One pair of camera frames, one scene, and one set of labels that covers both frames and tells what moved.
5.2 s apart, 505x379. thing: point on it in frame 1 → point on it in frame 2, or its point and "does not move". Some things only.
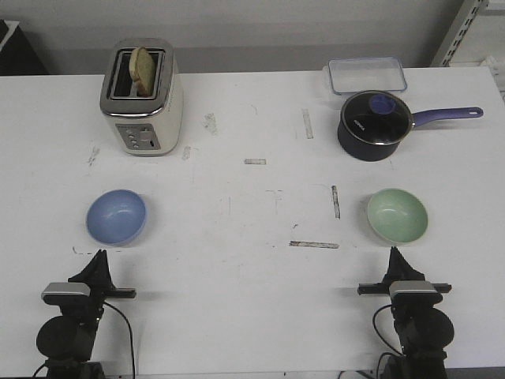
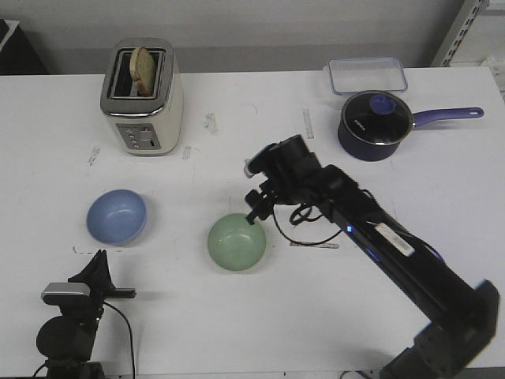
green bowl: (397, 215) → (236, 244)
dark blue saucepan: (373, 125) does not move
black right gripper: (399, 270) → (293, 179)
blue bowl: (116, 216) does not move
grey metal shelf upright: (466, 16) does not move
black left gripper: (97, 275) does not move
